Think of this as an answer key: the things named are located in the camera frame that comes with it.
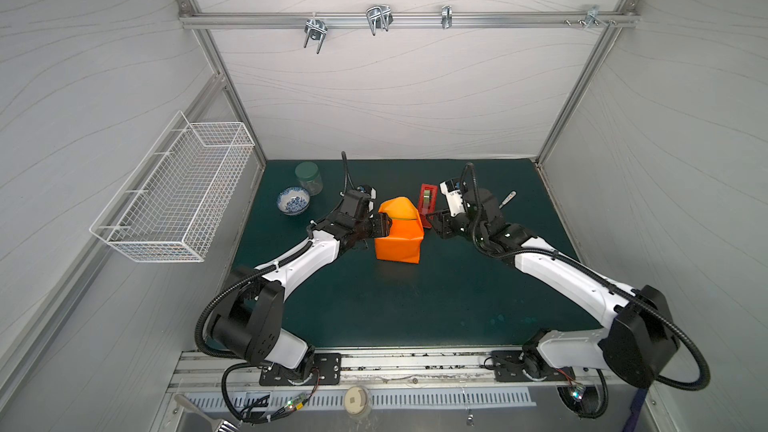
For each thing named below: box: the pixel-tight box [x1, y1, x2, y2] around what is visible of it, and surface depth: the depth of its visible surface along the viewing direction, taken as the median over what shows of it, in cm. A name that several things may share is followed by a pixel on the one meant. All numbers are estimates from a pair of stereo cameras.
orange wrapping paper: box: [374, 196, 424, 264], surface depth 86 cm
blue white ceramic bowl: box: [277, 186, 311, 216], surface depth 107 cm
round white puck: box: [344, 385, 370, 417], surface depth 62 cm
